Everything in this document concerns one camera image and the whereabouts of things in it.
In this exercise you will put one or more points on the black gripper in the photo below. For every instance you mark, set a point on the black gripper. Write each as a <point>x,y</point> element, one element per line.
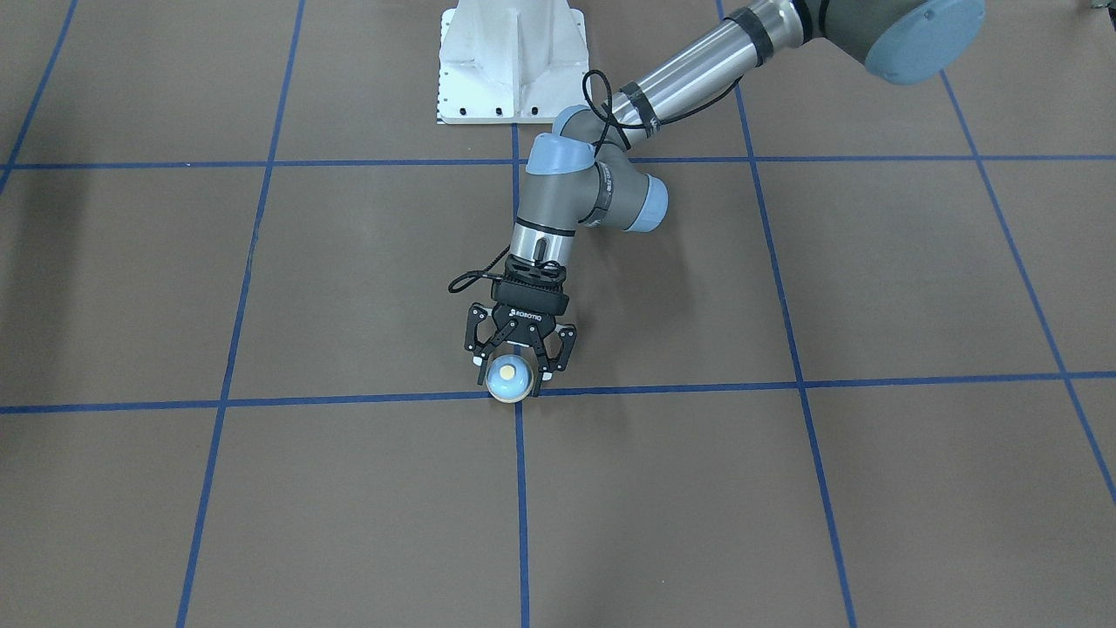
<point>523,320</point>

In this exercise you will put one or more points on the blue white call bell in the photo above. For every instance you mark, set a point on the blue white call bell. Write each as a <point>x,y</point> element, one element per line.
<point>509,378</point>

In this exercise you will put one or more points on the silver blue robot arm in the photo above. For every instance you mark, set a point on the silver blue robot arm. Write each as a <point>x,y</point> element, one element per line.
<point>579,174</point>

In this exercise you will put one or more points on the brown paper table mat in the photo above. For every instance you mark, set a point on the brown paper table mat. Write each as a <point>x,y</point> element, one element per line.
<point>861,375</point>

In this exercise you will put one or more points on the white camera mast pedestal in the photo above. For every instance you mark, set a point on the white camera mast pedestal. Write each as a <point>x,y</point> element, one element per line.
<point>510,62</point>

